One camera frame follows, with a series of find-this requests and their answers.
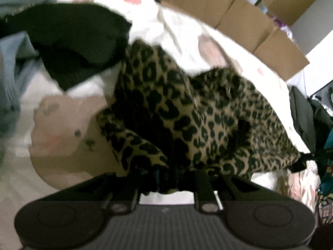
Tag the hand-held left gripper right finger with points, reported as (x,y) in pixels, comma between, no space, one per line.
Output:
(204,187)

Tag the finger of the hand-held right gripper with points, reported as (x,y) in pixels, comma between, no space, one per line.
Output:
(300,162)

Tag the leopard print garment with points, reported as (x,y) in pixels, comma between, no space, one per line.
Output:
(203,114)

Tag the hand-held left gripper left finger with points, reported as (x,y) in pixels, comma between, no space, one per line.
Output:
(129,188)

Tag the brown cardboard sheet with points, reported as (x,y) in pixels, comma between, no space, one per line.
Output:
(234,13)

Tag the black garment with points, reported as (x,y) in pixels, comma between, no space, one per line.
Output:
(75,44)

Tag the white bear print bedsheet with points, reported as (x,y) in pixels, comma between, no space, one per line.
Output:
(179,31)

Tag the light blue garment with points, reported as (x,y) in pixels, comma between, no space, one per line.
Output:
(15,65)

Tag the teal cloth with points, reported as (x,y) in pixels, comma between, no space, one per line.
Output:
(327,161)

